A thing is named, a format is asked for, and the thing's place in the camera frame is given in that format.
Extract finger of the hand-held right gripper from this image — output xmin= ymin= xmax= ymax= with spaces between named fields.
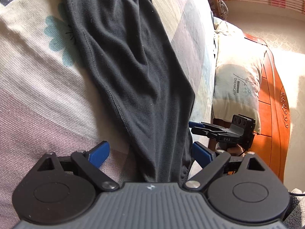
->
xmin=191 ymin=128 xmax=227 ymax=138
xmin=188 ymin=121 xmax=229 ymax=131

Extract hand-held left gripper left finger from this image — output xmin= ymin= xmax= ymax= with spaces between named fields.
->
xmin=37 ymin=141 xmax=120 ymax=192

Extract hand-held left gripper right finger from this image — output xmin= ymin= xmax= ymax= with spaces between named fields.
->
xmin=183 ymin=141 xmax=265 ymax=192

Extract dark grey pants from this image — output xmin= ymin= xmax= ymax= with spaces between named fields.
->
xmin=62 ymin=0 xmax=196 ymax=184

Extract person's right hand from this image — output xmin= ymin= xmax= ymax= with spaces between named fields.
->
xmin=209 ymin=139 xmax=245 ymax=157

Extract wooden headboard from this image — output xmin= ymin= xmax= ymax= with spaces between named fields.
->
xmin=243 ymin=32 xmax=292 ymax=184

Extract large beige printed pillow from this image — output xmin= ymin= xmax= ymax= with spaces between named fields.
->
xmin=211 ymin=42 xmax=267 ymax=134

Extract small beige pillow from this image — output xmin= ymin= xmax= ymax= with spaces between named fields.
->
xmin=212 ymin=17 xmax=243 ymax=43

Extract bed with patchwork sheet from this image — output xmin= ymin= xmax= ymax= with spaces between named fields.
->
xmin=0 ymin=0 xmax=217 ymax=220

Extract grey patterned cloth bundle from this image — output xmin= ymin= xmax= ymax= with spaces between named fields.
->
xmin=217 ymin=0 xmax=229 ymax=18

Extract wooden nightstand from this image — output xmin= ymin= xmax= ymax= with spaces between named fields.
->
xmin=211 ymin=0 xmax=221 ymax=17

